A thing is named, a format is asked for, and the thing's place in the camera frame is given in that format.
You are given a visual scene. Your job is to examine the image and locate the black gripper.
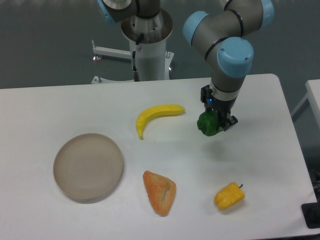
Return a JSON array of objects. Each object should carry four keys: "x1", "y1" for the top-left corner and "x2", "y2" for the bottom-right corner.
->
[{"x1": 200, "y1": 84, "x2": 238, "y2": 132}]

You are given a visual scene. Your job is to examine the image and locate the green toy pepper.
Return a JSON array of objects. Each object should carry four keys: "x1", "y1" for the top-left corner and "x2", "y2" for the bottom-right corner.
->
[{"x1": 197, "y1": 111, "x2": 220, "y2": 137}]

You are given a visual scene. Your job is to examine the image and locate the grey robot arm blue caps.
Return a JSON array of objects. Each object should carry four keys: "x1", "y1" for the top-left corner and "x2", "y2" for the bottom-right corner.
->
[{"x1": 97, "y1": 0, "x2": 274, "y2": 136}]

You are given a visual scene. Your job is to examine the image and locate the yellow toy bell pepper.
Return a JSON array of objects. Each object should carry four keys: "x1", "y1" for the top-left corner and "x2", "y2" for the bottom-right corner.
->
[{"x1": 213, "y1": 182, "x2": 245, "y2": 210}]

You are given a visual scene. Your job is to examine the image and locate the yellow toy banana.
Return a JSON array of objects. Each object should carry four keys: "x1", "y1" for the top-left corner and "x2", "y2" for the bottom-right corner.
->
[{"x1": 135, "y1": 104, "x2": 185, "y2": 140}]

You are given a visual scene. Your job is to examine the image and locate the orange toy bread slice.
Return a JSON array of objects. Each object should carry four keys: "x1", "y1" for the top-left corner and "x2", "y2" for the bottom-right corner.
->
[{"x1": 142, "y1": 170, "x2": 177, "y2": 217}]

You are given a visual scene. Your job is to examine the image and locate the white side table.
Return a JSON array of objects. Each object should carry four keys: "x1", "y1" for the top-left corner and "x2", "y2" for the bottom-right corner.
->
[{"x1": 290, "y1": 79, "x2": 320, "y2": 126}]

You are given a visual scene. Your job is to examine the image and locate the black clamp at table edge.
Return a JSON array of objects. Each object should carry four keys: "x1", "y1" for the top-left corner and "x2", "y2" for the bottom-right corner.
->
[{"x1": 301, "y1": 202, "x2": 320, "y2": 229}]

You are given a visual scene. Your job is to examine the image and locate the beige round plate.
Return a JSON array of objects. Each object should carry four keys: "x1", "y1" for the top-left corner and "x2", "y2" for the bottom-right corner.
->
[{"x1": 53, "y1": 133, "x2": 124, "y2": 204}]

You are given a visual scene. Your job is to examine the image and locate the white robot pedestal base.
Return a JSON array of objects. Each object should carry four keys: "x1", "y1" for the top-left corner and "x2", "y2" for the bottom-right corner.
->
[{"x1": 90, "y1": 9, "x2": 175, "y2": 85}]

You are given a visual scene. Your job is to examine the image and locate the black cable on pedestal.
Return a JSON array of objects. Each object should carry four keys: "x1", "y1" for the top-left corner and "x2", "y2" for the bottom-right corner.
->
[{"x1": 131, "y1": 32, "x2": 145, "y2": 82}]

